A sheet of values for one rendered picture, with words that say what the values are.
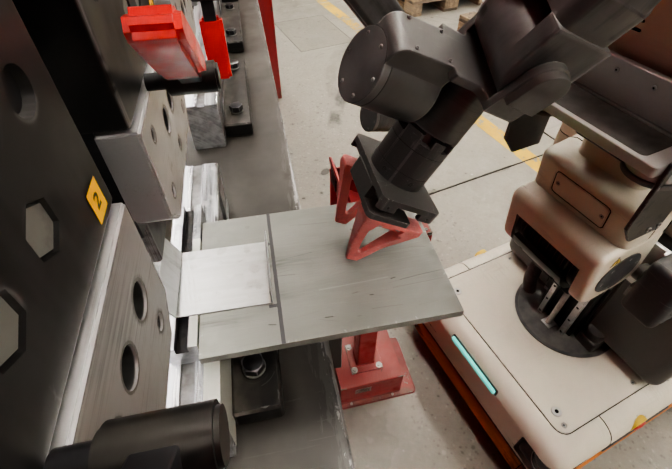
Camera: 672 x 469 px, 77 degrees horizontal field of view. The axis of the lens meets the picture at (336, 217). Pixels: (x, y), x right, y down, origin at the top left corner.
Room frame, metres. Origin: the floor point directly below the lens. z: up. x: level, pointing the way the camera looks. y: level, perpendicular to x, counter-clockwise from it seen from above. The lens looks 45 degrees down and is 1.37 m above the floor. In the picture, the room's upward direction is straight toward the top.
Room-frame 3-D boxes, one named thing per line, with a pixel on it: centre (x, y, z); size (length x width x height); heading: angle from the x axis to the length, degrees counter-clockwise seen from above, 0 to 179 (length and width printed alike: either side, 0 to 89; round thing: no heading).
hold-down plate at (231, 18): (1.26, 0.30, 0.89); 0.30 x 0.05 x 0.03; 11
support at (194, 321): (0.26, 0.15, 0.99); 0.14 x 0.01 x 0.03; 11
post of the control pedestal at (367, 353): (0.63, -0.09, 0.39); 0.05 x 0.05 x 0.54; 13
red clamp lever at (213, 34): (0.43, 0.13, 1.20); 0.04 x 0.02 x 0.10; 101
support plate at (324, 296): (0.30, 0.02, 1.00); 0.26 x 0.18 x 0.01; 101
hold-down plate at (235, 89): (0.87, 0.22, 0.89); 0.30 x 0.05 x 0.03; 11
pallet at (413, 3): (4.51, -0.78, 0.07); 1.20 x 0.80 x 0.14; 23
